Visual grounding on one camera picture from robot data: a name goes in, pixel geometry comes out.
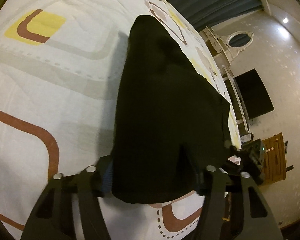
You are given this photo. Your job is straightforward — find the black pants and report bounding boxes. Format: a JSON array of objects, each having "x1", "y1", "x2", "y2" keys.
[{"x1": 111, "y1": 15, "x2": 231, "y2": 204}]

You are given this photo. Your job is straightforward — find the brown wooden cabinet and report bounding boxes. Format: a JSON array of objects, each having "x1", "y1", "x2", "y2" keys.
[{"x1": 262, "y1": 133, "x2": 286, "y2": 186}]

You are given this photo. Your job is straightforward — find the black flat television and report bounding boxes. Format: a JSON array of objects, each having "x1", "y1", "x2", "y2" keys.
[{"x1": 234, "y1": 69, "x2": 274, "y2": 120}]

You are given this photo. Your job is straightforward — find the white vanity table with mirror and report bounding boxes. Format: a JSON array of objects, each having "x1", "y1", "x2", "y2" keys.
[{"x1": 199, "y1": 27, "x2": 254, "y2": 68}]

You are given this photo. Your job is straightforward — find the patterned white bed sheet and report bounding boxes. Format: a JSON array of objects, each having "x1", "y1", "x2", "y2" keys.
[{"x1": 0, "y1": 0, "x2": 229, "y2": 239}]

